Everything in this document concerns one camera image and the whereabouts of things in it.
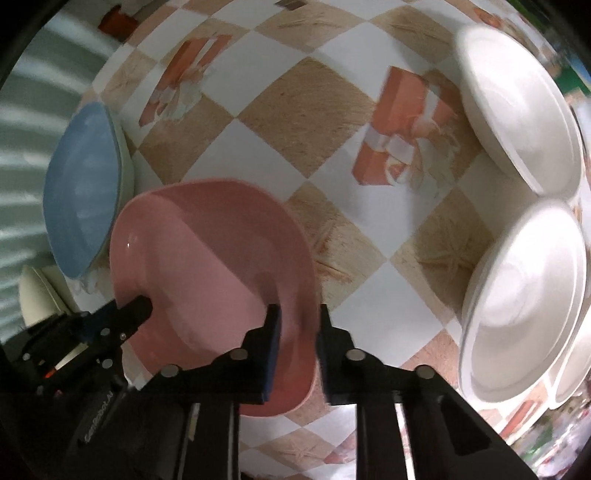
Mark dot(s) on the small white bowl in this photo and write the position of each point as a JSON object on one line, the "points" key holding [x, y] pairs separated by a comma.
{"points": [[521, 300], [572, 369]]}

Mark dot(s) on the orange box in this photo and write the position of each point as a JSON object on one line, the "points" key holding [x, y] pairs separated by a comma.
{"points": [[117, 21]]}

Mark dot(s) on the blue plate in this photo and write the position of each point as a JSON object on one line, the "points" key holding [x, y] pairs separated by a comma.
{"points": [[78, 194]]}

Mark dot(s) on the grey pleated curtain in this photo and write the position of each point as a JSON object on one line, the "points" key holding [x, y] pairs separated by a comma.
{"points": [[27, 138]]}

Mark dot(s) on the pink plastic bowl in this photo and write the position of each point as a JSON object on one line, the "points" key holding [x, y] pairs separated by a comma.
{"points": [[207, 258]]}

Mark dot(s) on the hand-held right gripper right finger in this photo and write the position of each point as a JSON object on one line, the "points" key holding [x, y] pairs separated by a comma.
{"points": [[325, 350]]}

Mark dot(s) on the large white bowl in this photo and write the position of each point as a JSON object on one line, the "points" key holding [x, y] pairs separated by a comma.
{"points": [[517, 106]]}

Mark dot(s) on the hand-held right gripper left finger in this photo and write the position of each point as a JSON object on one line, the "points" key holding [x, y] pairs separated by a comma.
{"points": [[272, 350]]}

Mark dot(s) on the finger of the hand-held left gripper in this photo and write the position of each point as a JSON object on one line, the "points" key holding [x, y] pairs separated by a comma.
{"points": [[90, 328], [129, 316]]}

